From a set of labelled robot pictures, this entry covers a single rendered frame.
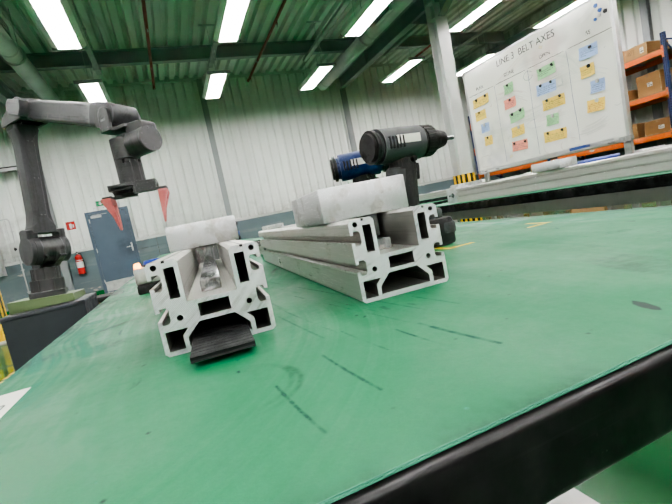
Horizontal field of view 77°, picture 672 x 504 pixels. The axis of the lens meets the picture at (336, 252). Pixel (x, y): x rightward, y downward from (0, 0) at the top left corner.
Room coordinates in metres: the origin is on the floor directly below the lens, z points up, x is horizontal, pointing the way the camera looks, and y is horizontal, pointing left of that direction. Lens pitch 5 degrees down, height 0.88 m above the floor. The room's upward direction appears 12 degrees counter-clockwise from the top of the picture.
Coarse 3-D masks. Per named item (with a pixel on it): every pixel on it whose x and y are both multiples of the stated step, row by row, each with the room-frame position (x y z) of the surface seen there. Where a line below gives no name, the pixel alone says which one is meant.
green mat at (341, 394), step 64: (448, 256) 0.61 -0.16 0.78; (512, 256) 0.51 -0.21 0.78; (576, 256) 0.44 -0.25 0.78; (640, 256) 0.38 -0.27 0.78; (128, 320) 0.62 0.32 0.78; (320, 320) 0.39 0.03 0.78; (384, 320) 0.34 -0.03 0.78; (448, 320) 0.31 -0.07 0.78; (512, 320) 0.28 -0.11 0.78; (576, 320) 0.26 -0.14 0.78; (640, 320) 0.24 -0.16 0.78; (0, 384) 0.39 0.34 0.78; (64, 384) 0.35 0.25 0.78; (128, 384) 0.31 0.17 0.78; (192, 384) 0.28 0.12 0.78; (256, 384) 0.26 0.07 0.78; (320, 384) 0.24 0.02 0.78; (384, 384) 0.22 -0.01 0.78; (448, 384) 0.20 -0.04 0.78; (512, 384) 0.19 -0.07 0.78; (576, 384) 0.18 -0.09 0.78; (0, 448) 0.24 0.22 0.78; (64, 448) 0.22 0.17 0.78; (128, 448) 0.21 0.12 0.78; (192, 448) 0.19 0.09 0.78; (256, 448) 0.18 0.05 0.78; (320, 448) 0.17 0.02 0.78; (384, 448) 0.16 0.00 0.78; (448, 448) 0.16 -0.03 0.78
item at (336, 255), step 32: (352, 224) 0.43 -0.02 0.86; (384, 224) 0.51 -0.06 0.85; (416, 224) 0.44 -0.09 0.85; (288, 256) 0.79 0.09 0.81; (320, 256) 0.55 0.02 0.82; (352, 256) 0.42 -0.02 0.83; (384, 256) 0.43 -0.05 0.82; (416, 256) 0.44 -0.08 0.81; (352, 288) 0.44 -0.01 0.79; (384, 288) 0.45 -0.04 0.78; (416, 288) 0.43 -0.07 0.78
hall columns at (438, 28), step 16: (432, 0) 8.63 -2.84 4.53; (432, 16) 8.91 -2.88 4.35; (432, 32) 8.90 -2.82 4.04; (448, 32) 8.72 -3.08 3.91; (432, 48) 8.88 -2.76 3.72; (448, 48) 8.69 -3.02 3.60; (448, 64) 8.67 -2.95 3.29; (448, 80) 8.65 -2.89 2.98; (448, 96) 8.64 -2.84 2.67; (448, 112) 8.91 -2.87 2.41; (448, 128) 8.90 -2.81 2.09; (464, 128) 8.72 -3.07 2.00; (448, 144) 8.88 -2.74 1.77; (464, 144) 8.69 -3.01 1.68; (464, 160) 8.67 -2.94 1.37; (464, 176) 8.62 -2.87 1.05; (0, 304) 5.95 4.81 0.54; (0, 336) 5.77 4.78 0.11
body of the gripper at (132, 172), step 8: (120, 160) 0.97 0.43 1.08; (136, 160) 0.98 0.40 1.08; (120, 168) 0.97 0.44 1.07; (128, 168) 0.97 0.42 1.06; (136, 168) 0.98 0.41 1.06; (120, 176) 0.97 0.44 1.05; (128, 176) 0.97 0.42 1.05; (136, 176) 0.98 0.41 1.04; (144, 176) 1.00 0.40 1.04; (120, 184) 0.96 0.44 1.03; (128, 184) 0.96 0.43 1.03; (112, 192) 0.99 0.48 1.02
